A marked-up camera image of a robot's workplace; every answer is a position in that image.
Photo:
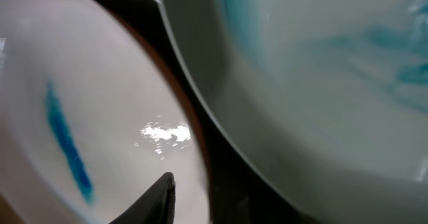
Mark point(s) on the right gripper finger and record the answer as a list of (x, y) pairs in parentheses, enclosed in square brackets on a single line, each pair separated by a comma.
[(155, 206)]

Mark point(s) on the white plate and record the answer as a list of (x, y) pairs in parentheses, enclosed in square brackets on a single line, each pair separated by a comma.
[(325, 99), (88, 119)]

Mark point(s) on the brown plastic serving tray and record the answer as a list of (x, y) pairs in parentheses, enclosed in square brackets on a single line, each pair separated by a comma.
[(236, 193)]

